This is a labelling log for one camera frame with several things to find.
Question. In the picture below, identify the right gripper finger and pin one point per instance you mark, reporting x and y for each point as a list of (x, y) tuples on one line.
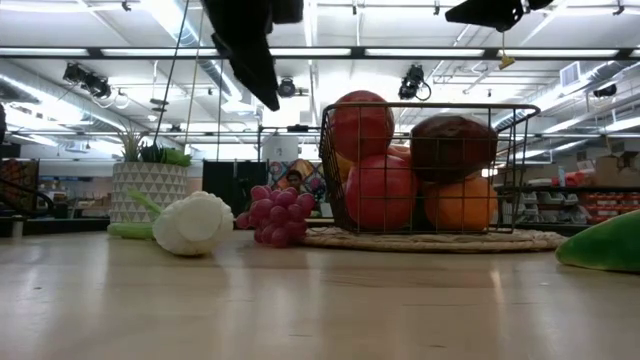
[(492, 12)]

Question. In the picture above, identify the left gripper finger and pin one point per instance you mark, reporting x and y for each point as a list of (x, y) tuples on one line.
[(255, 65)]

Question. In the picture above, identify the dark red apple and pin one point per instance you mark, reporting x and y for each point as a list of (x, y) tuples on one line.
[(452, 147)]

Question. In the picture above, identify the green white celery stalk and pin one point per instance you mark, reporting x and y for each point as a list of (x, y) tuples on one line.
[(192, 225)]

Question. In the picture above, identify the round black ceiling light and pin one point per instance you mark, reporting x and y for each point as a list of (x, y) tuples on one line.
[(286, 88)]

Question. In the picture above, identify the yellow hanging tag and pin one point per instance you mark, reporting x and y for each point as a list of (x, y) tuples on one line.
[(506, 62)]

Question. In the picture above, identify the white air vent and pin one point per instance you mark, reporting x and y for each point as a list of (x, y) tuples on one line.
[(570, 74)]

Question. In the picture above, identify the black overhead light bar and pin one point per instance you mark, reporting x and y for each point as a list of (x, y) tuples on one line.
[(357, 52)]

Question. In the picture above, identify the black ceiling speaker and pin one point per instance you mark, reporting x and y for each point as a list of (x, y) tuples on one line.
[(605, 90)]

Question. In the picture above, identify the black divider panel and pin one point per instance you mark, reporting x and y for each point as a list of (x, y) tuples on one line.
[(232, 182)]

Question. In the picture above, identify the person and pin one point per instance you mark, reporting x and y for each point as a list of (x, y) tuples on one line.
[(295, 181)]

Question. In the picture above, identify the colourful patterned board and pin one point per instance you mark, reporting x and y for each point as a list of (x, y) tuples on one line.
[(310, 175)]

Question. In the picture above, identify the purple grape bunch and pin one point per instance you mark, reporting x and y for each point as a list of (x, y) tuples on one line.
[(277, 217)]

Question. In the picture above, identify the succulent in white patterned pot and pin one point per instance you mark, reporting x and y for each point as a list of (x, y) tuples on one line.
[(150, 190)]

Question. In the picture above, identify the black ceiling track light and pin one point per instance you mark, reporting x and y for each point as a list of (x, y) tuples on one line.
[(87, 82)]

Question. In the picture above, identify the cardboard boxes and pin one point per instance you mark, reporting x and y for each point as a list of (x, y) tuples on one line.
[(617, 170)]

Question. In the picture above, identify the orange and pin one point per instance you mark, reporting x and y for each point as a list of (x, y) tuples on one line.
[(460, 205)]

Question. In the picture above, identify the shelf with storage bins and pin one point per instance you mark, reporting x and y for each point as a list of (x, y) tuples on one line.
[(575, 205)]

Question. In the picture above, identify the round woven mat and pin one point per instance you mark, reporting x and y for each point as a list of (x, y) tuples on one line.
[(450, 242)]

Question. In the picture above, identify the watermelon slice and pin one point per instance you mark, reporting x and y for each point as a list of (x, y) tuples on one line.
[(605, 247)]

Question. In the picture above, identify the black ceiling camera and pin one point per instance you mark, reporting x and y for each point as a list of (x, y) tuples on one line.
[(412, 80)]

